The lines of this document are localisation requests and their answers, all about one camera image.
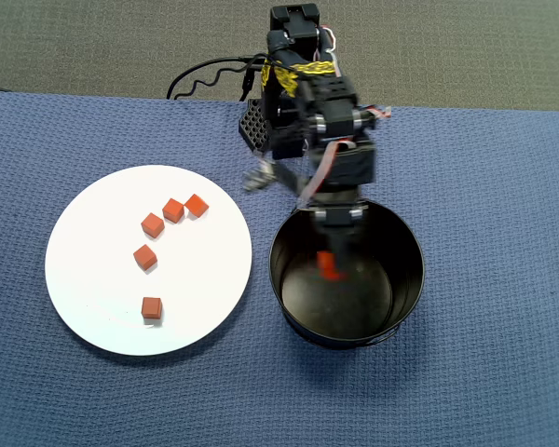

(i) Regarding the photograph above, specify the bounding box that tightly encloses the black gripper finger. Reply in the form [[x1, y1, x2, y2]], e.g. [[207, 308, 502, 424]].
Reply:
[[328, 226, 356, 280]]

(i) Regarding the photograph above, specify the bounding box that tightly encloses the blue woven cloth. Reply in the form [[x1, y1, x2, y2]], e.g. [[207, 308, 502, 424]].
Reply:
[[0, 90, 559, 447]]

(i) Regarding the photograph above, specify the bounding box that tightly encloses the black cable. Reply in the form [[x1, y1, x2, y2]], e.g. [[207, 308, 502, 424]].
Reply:
[[172, 64, 257, 102], [166, 55, 266, 102]]

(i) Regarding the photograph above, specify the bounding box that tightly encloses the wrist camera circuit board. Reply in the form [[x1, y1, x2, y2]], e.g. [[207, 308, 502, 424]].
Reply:
[[241, 156, 281, 193]]

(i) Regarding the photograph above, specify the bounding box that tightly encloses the white round plate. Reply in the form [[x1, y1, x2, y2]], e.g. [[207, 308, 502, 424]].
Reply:
[[44, 164, 253, 358]]

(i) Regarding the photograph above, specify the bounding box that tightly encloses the black metal bucket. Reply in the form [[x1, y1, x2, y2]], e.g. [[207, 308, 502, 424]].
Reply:
[[268, 197, 426, 350]]

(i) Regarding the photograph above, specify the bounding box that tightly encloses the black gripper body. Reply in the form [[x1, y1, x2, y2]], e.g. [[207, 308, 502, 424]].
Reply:
[[309, 179, 372, 230]]

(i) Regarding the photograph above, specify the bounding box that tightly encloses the red cube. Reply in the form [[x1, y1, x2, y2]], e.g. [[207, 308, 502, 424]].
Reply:
[[140, 212, 166, 240], [132, 243, 158, 272], [184, 193, 211, 219], [315, 250, 348, 283], [141, 296, 163, 320], [161, 197, 186, 224]]

